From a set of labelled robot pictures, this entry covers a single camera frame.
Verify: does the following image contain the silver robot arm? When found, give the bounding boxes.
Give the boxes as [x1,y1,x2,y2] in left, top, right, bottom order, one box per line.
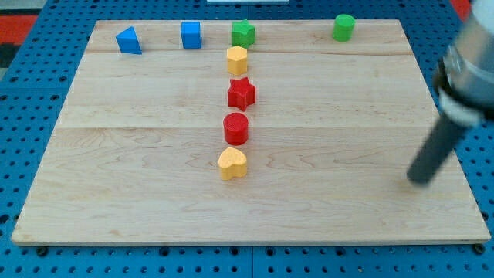
[433,0,493,127]

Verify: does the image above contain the wooden board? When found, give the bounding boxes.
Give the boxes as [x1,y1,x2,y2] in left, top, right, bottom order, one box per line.
[12,19,491,246]

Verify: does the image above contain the red cylinder block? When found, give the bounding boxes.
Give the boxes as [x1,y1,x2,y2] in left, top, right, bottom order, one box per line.
[223,113,249,145]

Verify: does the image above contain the yellow heart block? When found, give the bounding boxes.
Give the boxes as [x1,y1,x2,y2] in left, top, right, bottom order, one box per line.
[218,147,248,181]

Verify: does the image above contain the red star block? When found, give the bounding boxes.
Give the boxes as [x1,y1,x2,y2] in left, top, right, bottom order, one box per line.
[227,77,256,111]

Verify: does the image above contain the yellow hexagon block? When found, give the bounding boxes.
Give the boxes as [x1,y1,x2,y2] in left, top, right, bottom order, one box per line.
[226,46,248,76]

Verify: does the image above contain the green star block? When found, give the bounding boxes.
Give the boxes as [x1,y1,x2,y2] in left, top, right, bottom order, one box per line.
[231,19,255,49]

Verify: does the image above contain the blue cube block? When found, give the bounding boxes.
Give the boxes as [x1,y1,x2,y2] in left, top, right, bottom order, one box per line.
[181,21,202,49]

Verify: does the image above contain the green cylinder block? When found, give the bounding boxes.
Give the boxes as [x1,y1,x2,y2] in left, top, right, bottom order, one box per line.
[333,14,356,42]

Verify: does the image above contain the blue triangle block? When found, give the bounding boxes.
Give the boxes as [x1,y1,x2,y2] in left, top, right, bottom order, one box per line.
[116,26,142,55]

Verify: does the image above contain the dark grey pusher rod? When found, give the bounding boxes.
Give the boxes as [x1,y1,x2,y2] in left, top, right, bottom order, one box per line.
[406,113,467,186]

